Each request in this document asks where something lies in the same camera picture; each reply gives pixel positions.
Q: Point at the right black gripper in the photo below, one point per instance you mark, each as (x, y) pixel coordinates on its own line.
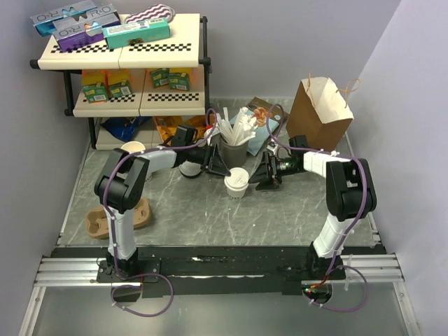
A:
(269, 180)

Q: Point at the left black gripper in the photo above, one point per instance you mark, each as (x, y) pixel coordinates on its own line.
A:
(213, 162)

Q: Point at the white cup lid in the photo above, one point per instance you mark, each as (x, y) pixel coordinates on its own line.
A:
(238, 179)

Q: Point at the stack of white cup lids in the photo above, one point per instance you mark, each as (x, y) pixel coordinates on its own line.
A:
(190, 170)

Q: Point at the stack of white paper cups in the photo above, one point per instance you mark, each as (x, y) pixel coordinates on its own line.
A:
(135, 147)

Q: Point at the single white paper cup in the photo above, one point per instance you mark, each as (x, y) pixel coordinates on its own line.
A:
(236, 192)

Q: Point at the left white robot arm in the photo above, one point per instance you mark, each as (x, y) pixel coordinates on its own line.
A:
(120, 185)

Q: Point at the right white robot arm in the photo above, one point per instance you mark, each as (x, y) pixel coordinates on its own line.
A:
(349, 194)

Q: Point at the brown paper takeout bag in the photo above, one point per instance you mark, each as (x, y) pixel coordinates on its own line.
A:
(321, 112)

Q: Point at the grey straw holder cup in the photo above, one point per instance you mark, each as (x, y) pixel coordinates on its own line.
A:
(232, 156)

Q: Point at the light blue nut bag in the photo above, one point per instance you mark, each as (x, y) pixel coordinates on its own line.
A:
(259, 109)

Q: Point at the orange snack bag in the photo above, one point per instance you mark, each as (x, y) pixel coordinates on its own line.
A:
(166, 125)

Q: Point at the green orange box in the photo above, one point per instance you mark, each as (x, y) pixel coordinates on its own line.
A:
(180, 78)
(159, 77)
(119, 82)
(94, 85)

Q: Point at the dark blue snack bag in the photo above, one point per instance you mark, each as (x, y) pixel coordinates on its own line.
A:
(124, 128)

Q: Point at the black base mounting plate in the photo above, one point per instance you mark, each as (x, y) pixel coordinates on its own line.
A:
(209, 270)

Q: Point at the cream checkered shelf rack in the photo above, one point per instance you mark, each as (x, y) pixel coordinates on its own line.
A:
(186, 47)

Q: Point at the green orange box far left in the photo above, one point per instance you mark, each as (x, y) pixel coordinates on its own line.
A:
(94, 85)

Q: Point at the teal carton box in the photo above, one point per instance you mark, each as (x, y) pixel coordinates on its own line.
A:
(123, 35)

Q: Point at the purple white wavy pouch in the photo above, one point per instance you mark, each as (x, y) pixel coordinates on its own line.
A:
(155, 11)

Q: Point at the purple O-R-O box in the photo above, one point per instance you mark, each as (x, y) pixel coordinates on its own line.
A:
(84, 33)

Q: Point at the blue O-R-O box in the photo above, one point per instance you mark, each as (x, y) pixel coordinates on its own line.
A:
(66, 16)

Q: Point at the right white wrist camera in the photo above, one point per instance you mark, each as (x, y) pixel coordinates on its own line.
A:
(272, 147)

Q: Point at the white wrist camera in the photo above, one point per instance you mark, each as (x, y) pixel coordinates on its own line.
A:
(212, 136)
(272, 147)

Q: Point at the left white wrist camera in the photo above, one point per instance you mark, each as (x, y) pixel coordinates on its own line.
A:
(212, 136)

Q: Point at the aluminium rail frame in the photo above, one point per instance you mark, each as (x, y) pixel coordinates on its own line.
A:
(66, 299)

